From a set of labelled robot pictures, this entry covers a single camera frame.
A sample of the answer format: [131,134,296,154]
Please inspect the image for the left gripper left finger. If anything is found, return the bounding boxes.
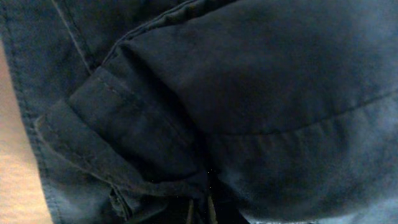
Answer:
[185,199,194,224]

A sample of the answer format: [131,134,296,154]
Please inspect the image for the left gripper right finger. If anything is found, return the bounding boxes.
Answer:
[206,194,249,224]

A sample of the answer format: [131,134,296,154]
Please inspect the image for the dark blue shorts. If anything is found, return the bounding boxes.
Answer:
[1,0,397,223]

